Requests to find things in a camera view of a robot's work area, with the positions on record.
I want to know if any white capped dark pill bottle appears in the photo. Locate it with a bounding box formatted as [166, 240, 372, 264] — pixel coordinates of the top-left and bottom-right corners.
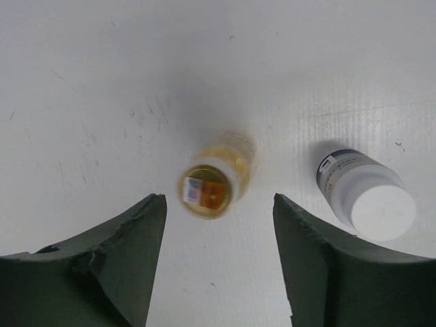
[315, 145, 417, 241]

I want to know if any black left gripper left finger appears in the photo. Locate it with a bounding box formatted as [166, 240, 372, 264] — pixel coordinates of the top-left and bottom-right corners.
[1, 194, 167, 326]

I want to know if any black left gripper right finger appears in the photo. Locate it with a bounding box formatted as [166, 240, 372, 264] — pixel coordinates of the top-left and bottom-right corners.
[273, 194, 435, 326]

